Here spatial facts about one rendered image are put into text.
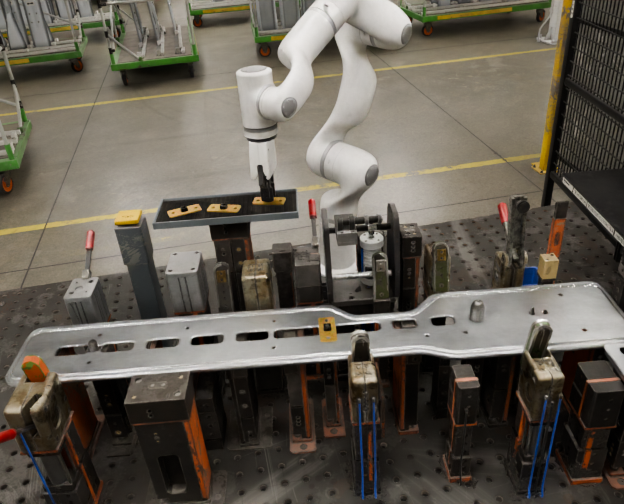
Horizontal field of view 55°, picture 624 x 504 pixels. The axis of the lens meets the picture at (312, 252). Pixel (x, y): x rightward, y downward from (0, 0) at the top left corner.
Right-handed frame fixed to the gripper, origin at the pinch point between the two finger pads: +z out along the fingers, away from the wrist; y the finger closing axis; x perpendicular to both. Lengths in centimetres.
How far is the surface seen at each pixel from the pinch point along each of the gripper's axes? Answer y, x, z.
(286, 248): 13.2, 6.6, 9.1
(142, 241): 11.2, -32.2, 9.1
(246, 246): 6.3, -5.9, 13.0
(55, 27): -737, -497, 91
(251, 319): 29.4, 0.3, 18.9
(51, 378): 58, -33, 13
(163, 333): 35.9, -19.2, 18.9
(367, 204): -222, 8, 119
